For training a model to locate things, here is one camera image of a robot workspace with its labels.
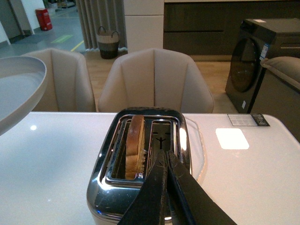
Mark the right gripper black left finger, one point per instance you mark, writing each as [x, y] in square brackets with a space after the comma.
[148, 208]

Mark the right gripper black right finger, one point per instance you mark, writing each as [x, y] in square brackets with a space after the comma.
[189, 203]

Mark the slice of bread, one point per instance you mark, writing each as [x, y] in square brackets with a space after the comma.
[135, 143]

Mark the grey round plate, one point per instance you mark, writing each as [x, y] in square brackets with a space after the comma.
[22, 84]

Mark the white chrome two-slot toaster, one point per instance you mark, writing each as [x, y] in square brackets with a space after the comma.
[109, 193]

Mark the label sticker on table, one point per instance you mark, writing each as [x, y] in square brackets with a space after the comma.
[248, 120]

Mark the beige chair in middle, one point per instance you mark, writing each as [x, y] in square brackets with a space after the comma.
[156, 78]

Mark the beige chair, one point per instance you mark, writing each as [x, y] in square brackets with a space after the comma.
[69, 87]
[156, 78]

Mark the grey sofa armrest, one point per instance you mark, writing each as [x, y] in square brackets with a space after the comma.
[279, 93]

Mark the beige chair on left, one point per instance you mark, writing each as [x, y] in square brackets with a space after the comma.
[69, 87]

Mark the woven laundry basket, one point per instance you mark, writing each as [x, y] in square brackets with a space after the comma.
[108, 42]

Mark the dark kitchen counter cabinet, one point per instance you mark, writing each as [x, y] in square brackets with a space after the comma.
[212, 28]

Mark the dark front-load washing machine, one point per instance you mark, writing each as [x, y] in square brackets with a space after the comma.
[258, 39]

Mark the white tall cabinet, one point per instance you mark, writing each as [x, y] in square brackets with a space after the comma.
[144, 23]

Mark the grey curtain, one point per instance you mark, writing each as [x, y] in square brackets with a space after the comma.
[96, 13]

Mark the red box on floor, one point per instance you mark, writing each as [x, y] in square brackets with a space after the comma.
[43, 19]

